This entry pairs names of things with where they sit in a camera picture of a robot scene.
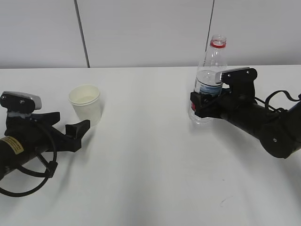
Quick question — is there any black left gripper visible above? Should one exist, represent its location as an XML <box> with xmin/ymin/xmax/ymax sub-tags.
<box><xmin>5</xmin><ymin>112</ymin><xmax>91</xmax><ymax>152</ymax></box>

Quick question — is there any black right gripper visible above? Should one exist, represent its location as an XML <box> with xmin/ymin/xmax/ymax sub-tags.
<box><xmin>190</xmin><ymin>86</ymin><xmax>256</xmax><ymax>119</ymax></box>

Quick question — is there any white paper cup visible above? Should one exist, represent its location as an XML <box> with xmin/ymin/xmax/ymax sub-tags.
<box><xmin>68</xmin><ymin>84</ymin><xmax>101</xmax><ymax>127</ymax></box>

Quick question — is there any clear plastic water bottle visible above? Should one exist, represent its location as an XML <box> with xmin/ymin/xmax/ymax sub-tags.
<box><xmin>189</xmin><ymin>34</ymin><xmax>227</xmax><ymax>124</ymax></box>

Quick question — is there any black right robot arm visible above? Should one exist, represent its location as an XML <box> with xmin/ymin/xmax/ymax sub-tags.
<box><xmin>190</xmin><ymin>88</ymin><xmax>301</xmax><ymax>159</ymax></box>

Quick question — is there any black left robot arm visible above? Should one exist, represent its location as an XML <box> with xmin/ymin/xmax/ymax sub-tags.
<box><xmin>0</xmin><ymin>112</ymin><xmax>90</xmax><ymax>178</ymax></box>

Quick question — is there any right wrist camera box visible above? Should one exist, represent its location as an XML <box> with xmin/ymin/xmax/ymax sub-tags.
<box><xmin>214</xmin><ymin>67</ymin><xmax>258</xmax><ymax>86</ymax></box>

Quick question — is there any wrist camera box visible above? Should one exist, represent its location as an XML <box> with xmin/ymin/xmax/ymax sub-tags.
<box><xmin>214</xmin><ymin>67</ymin><xmax>258</xmax><ymax>86</ymax></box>
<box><xmin>0</xmin><ymin>91</ymin><xmax>42</xmax><ymax>114</ymax></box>

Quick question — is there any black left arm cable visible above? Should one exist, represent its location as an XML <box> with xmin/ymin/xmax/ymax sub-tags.
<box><xmin>0</xmin><ymin>122</ymin><xmax>58</xmax><ymax>198</ymax></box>

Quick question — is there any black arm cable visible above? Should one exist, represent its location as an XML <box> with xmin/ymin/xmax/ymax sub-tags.
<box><xmin>255</xmin><ymin>90</ymin><xmax>301</xmax><ymax>113</ymax></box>
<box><xmin>0</xmin><ymin>122</ymin><xmax>58</xmax><ymax>198</ymax></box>

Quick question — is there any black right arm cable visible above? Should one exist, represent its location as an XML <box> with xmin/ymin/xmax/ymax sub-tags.
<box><xmin>255</xmin><ymin>90</ymin><xmax>301</xmax><ymax>113</ymax></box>

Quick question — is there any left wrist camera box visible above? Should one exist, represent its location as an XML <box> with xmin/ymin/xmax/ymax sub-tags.
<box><xmin>0</xmin><ymin>91</ymin><xmax>42</xmax><ymax>114</ymax></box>

